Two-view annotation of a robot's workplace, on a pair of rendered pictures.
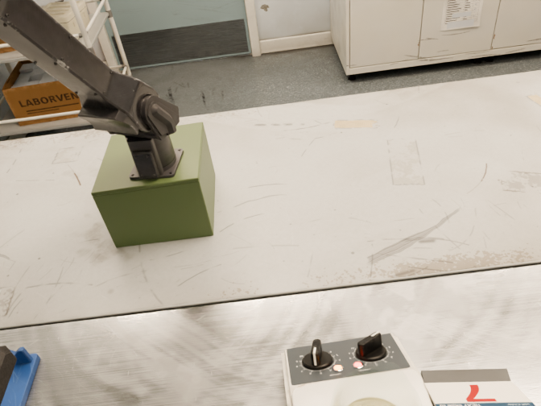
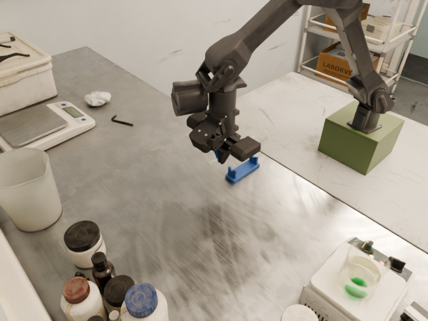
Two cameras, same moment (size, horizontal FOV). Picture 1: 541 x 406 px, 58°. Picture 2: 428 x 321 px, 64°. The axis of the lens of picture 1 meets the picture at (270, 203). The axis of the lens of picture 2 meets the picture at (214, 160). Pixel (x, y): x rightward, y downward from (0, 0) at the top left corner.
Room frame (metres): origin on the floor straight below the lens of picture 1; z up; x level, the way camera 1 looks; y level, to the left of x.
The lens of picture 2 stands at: (-0.23, -0.11, 1.51)
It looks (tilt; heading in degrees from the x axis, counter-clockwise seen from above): 40 degrees down; 46
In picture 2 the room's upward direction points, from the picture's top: straight up
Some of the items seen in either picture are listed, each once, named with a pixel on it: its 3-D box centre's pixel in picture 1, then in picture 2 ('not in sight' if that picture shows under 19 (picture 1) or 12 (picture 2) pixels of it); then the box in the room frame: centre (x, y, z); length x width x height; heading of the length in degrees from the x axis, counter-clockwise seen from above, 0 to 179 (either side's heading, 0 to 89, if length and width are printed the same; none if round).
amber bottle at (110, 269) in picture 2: not in sight; (104, 272); (-0.12, 0.29, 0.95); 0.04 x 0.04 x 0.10
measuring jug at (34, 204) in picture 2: not in sight; (22, 190); (-0.15, 0.57, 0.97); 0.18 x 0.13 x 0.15; 115
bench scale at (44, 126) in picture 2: not in sight; (42, 125); (0.01, 0.87, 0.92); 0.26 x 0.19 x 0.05; 2
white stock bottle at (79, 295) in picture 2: not in sight; (83, 304); (-0.18, 0.25, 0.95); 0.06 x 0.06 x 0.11
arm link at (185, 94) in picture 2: not in sight; (202, 85); (0.19, 0.35, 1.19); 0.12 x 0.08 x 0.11; 153
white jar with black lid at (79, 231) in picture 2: not in sight; (86, 244); (-0.12, 0.38, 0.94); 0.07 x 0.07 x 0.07
